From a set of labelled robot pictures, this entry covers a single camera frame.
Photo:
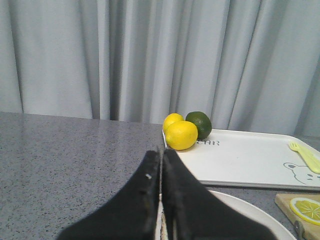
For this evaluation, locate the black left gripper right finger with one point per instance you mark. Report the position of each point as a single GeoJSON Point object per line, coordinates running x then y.
{"type": "Point", "coordinates": [194, 213]}

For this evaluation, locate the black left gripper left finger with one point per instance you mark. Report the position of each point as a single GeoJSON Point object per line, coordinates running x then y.
{"type": "Point", "coordinates": [129, 215]}

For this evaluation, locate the white rectangular bear tray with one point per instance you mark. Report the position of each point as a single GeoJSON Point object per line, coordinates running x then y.
{"type": "Point", "coordinates": [250, 159]}

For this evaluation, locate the green lime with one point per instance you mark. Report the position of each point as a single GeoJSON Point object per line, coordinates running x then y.
{"type": "Point", "coordinates": [202, 122]}

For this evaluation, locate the yellow lemon slice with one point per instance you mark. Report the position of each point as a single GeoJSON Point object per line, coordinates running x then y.
{"type": "Point", "coordinates": [306, 209]}

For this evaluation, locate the wooden cutting board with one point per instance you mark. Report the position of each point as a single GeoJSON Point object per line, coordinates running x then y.
{"type": "Point", "coordinates": [282, 200]}

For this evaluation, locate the grey curtain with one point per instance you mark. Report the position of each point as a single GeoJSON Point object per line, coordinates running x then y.
{"type": "Point", "coordinates": [250, 65]}

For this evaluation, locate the metal cutting board handle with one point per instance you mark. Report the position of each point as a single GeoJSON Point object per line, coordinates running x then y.
{"type": "Point", "coordinates": [299, 228]}

